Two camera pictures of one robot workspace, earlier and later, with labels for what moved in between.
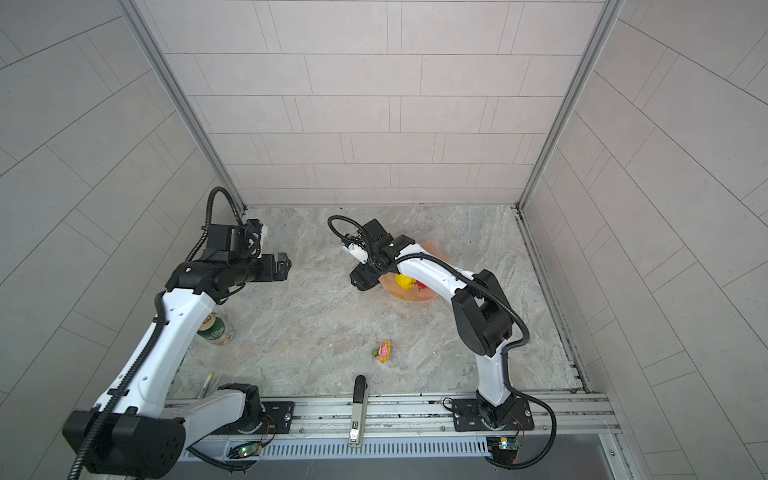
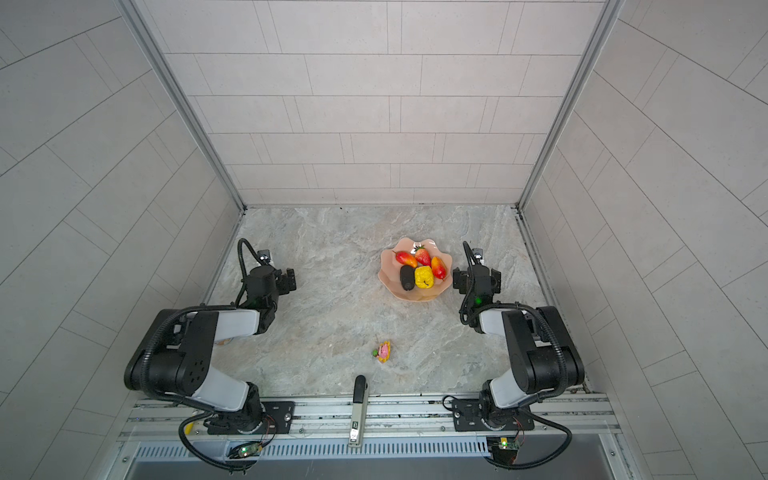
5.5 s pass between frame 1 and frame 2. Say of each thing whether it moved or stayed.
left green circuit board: stayed
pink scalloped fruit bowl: stayed
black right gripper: moved
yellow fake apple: moved
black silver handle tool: stayed
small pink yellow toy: stayed
